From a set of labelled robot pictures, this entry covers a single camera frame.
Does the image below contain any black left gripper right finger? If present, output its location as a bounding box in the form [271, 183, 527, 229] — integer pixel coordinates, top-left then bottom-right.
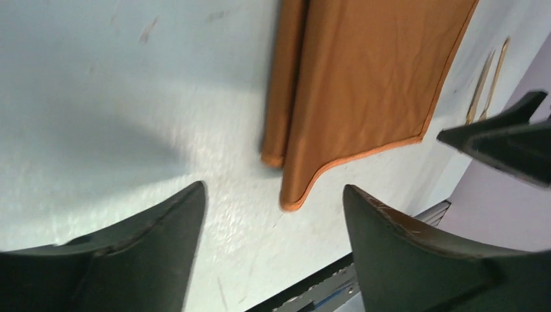
[342, 185, 550, 311]

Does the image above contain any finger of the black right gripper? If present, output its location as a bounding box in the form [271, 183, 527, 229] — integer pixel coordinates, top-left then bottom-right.
[437, 90, 550, 188]

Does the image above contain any gold knife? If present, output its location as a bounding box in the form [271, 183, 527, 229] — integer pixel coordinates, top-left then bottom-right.
[465, 50, 495, 125]

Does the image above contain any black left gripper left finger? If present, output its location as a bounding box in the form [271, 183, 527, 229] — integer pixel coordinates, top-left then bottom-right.
[1, 181, 207, 311]

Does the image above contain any orange cloth napkin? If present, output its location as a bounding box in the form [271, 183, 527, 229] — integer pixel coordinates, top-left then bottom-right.
[261, 1, 478, 211]

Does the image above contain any gold fork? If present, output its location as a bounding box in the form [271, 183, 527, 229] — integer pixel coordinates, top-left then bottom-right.
[478, 36, 511, 121]

